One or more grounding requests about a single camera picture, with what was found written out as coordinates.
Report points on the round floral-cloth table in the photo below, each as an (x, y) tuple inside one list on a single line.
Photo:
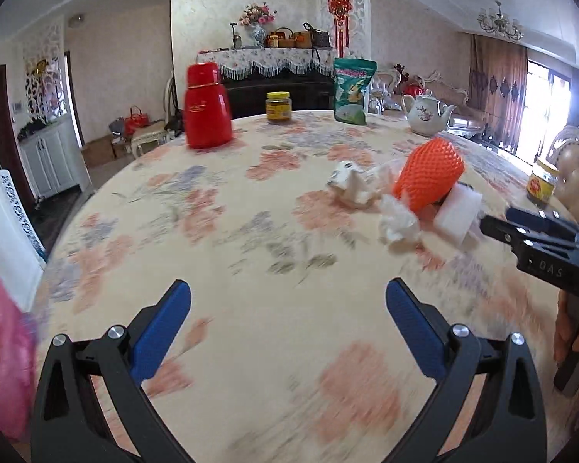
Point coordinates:
[(251, 260)]

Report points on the dark clothes pile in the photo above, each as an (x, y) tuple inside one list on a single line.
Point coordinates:
[(174, 123)]

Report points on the red handbag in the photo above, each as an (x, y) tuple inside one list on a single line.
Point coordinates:
[(137, 120)]

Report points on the woven basket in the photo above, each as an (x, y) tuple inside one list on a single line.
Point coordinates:
[(284, 38)]

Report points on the bin with pink bag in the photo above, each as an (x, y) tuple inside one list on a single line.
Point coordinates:
[(2, 357)]

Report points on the white lattice screen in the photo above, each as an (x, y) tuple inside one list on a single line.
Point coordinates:
[(46, 82), (359, 19)]

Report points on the white floral teapot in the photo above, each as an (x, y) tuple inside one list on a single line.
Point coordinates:
[(427, 113)]

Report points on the floral lace piano cover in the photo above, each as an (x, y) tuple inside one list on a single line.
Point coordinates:
[(270, 60)]

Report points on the dark wooden door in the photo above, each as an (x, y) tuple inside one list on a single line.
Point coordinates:
[(2, 135)]

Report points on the round ceiling light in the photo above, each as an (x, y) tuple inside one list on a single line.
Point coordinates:
[(76, 19)]

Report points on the red thermos flask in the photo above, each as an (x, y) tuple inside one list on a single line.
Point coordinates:
[(207, 106)]

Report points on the low white cabinet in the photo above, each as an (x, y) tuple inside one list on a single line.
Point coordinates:
[(53, 159)]

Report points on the orange foam fruit net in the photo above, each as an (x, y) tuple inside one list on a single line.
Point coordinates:
[(429, 173)]

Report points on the gold hanging ornament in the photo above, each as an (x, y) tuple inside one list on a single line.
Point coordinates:
[(40, 67)]

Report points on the balcony glass door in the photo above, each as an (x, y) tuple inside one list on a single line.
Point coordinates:
[(547, 111)]

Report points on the black piano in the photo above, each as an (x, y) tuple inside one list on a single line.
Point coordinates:
[(280, 87)]

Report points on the cream dining chair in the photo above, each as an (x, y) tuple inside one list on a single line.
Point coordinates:
[(149, 135)]

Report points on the yellow lid glass jar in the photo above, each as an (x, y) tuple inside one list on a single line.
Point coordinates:
[(278, 108)]

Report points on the brown patterned curtain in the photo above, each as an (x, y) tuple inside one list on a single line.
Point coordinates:
[(497, 91)]

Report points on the vase with pink flowers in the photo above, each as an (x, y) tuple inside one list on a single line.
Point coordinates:
[(258, 19)]

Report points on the yellow-label jar at right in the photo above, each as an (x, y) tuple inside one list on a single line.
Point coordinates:
[(541, 183)]

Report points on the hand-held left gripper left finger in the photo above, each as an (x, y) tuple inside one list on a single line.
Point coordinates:
[(161, 320)]

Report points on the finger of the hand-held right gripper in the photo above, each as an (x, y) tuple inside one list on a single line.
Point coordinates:
[(504, 231), (530, 217)]

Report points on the carved white armchair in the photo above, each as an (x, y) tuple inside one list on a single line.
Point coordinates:
[(386, 89)]

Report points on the green snack bag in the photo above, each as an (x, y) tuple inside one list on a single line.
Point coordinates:
[(353, 91)]

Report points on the carved beige sofa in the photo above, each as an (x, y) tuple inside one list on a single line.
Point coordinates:
[(456, 96)]

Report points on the wall thermostat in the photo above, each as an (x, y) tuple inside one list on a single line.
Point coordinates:
[(17, 106)]

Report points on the cardboard box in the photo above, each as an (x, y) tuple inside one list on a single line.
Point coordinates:
[(96, 152)]

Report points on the cream tufted carved chair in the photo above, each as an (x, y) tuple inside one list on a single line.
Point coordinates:
[(576, 173)]

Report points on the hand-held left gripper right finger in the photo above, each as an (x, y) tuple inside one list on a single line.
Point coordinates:
[(412, 320)]

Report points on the red knot hanging ornament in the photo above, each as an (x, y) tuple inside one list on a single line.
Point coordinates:
[(340, 9)]

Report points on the dark brown handbag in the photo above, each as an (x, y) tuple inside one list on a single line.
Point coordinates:
[(317, 37)]

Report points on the grey bag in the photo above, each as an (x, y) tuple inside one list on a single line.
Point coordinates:
[(116, 128)]

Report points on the white tissue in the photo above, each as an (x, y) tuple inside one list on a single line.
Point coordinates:
[(398, 224)]

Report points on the black air pump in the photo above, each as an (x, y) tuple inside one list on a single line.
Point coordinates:
[(235, 36)]

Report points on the chandelier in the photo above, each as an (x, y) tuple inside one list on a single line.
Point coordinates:
[(501, 24)]

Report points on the person's right hand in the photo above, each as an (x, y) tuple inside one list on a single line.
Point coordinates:
[(562, 320)]

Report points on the tall white glass-door cabinet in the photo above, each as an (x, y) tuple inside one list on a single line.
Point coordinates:
[(5, 241)]

